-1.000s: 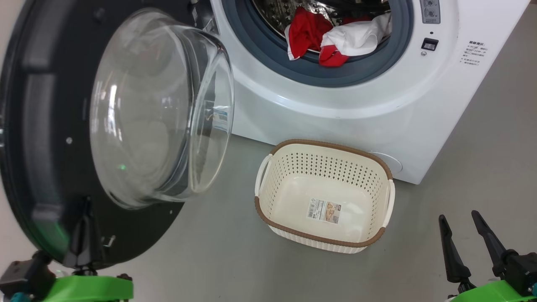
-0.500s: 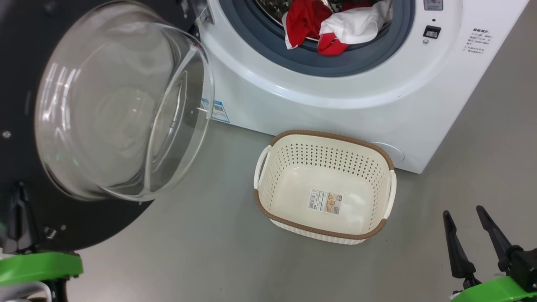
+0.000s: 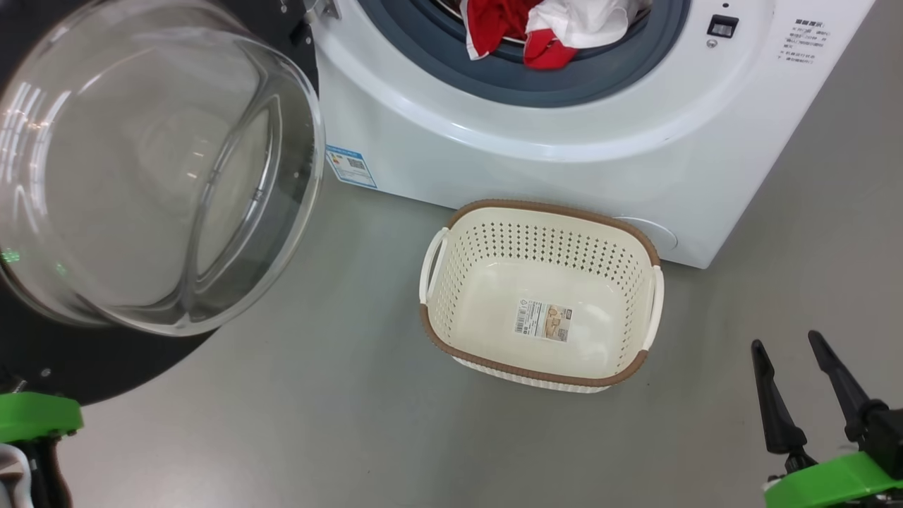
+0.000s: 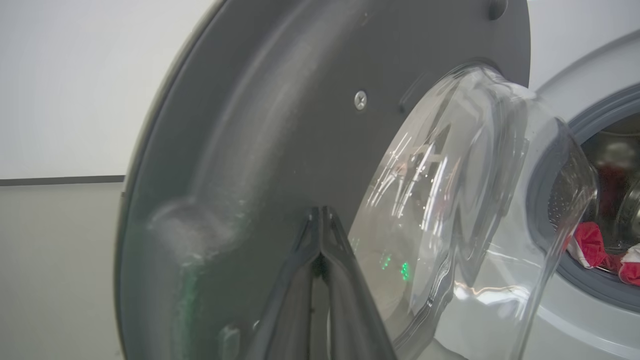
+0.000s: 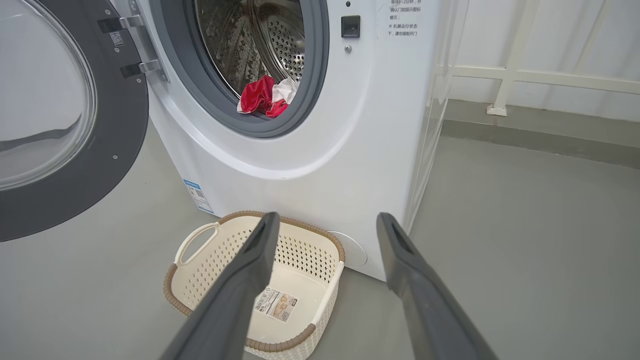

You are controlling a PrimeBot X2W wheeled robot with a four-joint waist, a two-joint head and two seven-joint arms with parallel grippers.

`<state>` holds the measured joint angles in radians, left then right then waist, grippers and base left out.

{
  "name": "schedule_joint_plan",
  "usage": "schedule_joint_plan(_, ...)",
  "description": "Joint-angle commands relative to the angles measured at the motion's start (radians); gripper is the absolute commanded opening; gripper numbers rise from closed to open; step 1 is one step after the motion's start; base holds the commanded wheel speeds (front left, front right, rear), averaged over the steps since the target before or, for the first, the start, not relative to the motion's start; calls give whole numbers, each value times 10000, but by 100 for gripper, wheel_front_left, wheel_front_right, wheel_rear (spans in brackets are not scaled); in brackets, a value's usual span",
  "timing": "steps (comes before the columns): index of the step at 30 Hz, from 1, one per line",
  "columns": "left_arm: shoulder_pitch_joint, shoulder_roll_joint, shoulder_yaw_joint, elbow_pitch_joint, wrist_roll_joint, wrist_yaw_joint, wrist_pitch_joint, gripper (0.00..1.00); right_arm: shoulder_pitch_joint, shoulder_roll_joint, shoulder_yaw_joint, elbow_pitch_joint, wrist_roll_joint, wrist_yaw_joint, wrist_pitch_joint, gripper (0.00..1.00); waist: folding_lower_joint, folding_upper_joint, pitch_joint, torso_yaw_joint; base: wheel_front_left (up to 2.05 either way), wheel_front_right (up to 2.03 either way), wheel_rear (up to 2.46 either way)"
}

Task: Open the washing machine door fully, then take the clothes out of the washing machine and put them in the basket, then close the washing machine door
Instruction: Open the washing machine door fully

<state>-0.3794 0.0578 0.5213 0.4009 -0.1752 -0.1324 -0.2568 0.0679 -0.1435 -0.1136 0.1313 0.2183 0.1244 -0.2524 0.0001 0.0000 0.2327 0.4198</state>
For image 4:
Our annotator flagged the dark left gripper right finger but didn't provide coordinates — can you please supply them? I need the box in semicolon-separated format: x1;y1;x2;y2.
320;206;399;360

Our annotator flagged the white washing machine body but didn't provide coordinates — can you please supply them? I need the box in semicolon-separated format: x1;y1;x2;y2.
430;0;640;360

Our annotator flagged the black round glass washer door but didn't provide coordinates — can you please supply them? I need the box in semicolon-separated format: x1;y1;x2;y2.
114;0;601;360

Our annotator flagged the red and white garment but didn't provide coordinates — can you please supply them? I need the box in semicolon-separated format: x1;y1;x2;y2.
564;221;621;273
617;243;640;287

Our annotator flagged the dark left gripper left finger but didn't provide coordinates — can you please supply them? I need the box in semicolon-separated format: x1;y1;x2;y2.
245;206;323;360

